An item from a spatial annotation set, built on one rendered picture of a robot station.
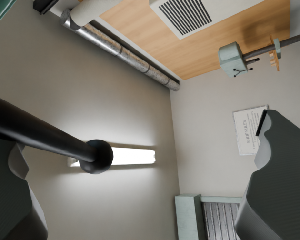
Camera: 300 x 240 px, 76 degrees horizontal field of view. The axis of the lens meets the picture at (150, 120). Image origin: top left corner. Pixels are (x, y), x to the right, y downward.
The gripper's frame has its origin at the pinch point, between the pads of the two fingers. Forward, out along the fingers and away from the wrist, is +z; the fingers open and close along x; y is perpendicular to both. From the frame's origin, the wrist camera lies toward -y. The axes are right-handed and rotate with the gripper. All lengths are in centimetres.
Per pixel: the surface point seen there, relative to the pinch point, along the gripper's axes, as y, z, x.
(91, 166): 7.6, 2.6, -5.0
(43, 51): 32, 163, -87
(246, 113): 135, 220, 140
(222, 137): 173, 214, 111
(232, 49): 40, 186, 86
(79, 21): 11, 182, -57
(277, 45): 38, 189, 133
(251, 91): 111, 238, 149
